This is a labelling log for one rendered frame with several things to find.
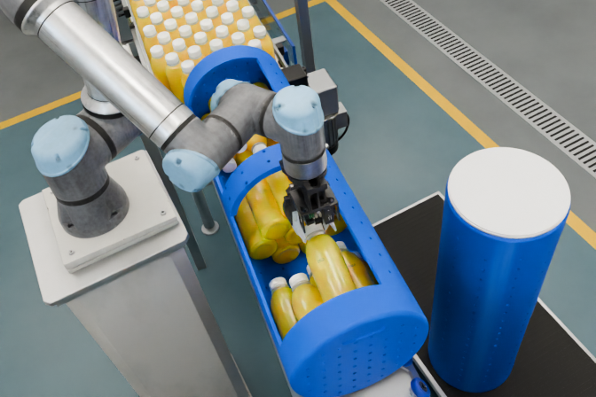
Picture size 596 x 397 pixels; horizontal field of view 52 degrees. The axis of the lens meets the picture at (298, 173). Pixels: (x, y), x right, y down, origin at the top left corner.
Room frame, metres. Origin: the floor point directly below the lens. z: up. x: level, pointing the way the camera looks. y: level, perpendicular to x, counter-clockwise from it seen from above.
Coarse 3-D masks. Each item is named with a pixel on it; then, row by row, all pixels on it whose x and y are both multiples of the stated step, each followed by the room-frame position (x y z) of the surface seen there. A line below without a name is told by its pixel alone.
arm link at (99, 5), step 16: (80, 0) 0.93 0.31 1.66; (96, 0) 0.94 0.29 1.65; (112, 0) 0.98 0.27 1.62; (96, 16) 0.94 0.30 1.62; (112, 16) 0.97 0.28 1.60; (112, 32) 0.96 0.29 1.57; (96, 96) 0.96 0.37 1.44; (80, 112) 0.98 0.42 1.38; (96, 112) 0.94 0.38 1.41; (112, 112) 0.94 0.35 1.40; (112, 128) 0.94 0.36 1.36; (128, 128) 0.95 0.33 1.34; (128, 144) 0.95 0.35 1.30
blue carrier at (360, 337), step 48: (240, 48) 1.33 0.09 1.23; (192, 96) 1.25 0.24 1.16; (240, 192) 0.86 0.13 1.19; (336, 192) 0.80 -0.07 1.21; (240, 240) 0.78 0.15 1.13; (336, 240) 0.84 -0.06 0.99; (384, 288) 0.56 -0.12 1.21; (288, 336) 0.52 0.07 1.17; (336, 336) 0.48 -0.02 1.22; (384, 336) 0.50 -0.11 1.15; (336, 384) 0.47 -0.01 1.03
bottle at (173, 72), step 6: (168, 66) 1.52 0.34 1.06; (174, 66) 1.52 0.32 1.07; (180, 66) 1.52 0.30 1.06; (168, 72) 1.51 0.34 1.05; (174, 72) 1.51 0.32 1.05; (180, 72) 1.51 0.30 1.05; (168, 78) 1.51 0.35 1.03; (174, 78) 1.50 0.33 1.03; (180, 78) 1.50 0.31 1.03; (174, 84) 1.50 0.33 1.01; (180, 84) 1.50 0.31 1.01; (174, 90) 1.50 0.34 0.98; (180, 90) 1.50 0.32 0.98; (180, 96) 1.50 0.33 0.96
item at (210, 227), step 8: (136, 32) 1.99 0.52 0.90; (136, 40) 1.95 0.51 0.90; (144, 56) 1.83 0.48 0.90; (144, 64) 1.79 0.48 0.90; (208, 184) 1.71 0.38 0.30; (192, 192) 1.69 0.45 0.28; (200, 192) 1.70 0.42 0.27; (200, 200) 1.69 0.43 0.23; (200, 208) 1.69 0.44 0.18; (208, 208) 1.71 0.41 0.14; (200, 216) 1.70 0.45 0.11; (208, 216) 1.70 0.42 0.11; (208, 224) 1.69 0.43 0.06; (216, 224) 1.72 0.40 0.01; (208, 232) 1.68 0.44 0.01
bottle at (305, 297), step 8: (304, 280) 0.66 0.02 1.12; (296, 288) 0.64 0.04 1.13; (304, 288) 0.63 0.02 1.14; (312, 288) 0.63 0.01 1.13; (296, 296) 0.62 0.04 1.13; (304, 296) 0.61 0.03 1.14; (312, 296) 0.61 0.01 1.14; (320, 296) 0.61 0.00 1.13; (296, 304) 0.60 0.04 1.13; (304, 304) 0.60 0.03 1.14; (312, 304) 0.59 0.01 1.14; (320, 304) 0.59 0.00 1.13; (296, 312) 0.59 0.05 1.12; (304, 312) 0.58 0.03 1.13
